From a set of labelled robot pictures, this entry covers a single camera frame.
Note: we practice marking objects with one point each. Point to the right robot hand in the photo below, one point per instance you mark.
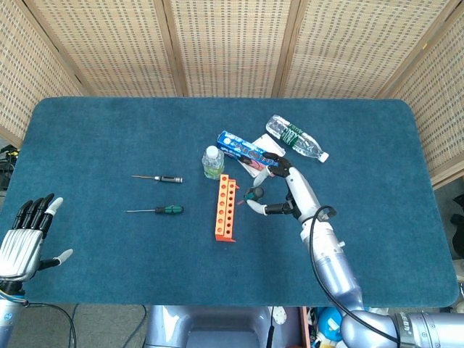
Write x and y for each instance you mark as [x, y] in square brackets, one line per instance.
[304, 195]

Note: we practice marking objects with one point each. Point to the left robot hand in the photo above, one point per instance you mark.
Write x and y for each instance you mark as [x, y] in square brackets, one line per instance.
[18, 252]

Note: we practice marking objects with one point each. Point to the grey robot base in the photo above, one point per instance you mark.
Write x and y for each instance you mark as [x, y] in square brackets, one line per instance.
[217, 326]

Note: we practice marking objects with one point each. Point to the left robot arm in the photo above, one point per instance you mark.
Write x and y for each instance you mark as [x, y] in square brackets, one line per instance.
[7, 319]

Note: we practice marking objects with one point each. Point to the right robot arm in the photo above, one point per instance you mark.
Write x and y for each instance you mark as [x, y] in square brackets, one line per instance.
[333, 268]

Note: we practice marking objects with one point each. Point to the orange test tube rack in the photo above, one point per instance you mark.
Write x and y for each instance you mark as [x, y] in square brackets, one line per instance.
[221, 210]

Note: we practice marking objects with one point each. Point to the small green black screwdriver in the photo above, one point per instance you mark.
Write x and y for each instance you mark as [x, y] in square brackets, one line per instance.
[170, 209]

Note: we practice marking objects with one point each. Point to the black precision screwdriver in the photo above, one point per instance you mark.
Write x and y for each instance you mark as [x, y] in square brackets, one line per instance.
[168, 179]

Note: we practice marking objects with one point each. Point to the clear water bottle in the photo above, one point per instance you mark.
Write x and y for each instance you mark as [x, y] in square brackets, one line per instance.
[290, 136]

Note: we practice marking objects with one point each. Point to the white flat packet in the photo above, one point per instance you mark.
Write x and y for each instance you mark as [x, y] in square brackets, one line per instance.
[268, 143]

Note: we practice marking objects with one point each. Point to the blue toothpaste box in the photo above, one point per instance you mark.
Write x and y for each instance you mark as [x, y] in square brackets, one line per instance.
[239, 146]

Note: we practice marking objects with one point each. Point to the small green label bottle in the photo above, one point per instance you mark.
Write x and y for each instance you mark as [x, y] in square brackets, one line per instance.
[213, 163]

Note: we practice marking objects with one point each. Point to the white round disc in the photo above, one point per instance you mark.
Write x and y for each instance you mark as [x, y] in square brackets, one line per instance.
[280, 315]

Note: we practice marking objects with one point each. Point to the blue plastic container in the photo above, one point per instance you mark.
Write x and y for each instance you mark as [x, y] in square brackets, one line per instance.
[328, 320]

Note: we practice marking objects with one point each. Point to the red brown box edge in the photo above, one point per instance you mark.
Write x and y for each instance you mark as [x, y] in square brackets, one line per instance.
[305, 330]

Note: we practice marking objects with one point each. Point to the blue table mat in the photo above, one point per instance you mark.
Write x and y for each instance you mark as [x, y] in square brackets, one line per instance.
[108, 137]

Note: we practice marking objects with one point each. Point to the black floor object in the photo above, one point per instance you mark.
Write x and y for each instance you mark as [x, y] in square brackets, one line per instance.
[457, 221]

